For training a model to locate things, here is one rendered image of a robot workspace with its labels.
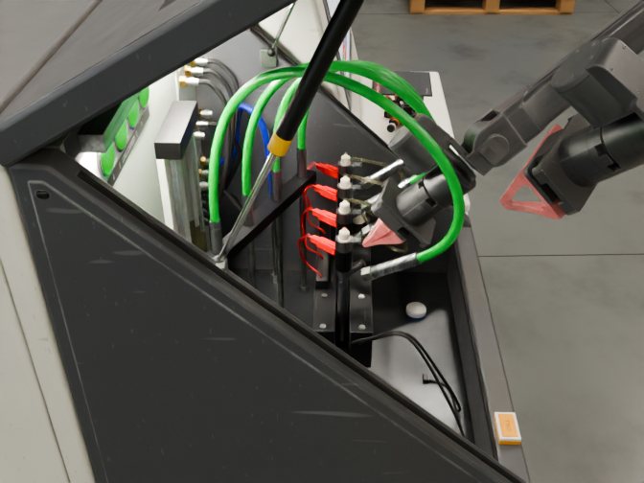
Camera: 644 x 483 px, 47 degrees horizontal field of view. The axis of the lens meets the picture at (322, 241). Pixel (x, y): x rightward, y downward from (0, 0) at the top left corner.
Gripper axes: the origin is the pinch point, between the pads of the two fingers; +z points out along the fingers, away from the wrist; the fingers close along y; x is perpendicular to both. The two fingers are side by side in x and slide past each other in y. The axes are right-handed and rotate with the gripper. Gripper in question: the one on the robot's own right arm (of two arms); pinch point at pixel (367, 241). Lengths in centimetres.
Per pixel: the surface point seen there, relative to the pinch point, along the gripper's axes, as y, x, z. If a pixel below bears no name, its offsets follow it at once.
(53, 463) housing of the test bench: 16, 43, 29
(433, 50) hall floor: -54, -382, 112
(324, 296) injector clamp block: -4.1, -2.1, 16.0
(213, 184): 23.5, 5.5, 7.5
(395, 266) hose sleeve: -1.8, 10.5, -7.1
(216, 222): 19.0, 5.6, 12.8
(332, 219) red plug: 4.2, -7.5, 6.9
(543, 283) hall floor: -108, -146, 58
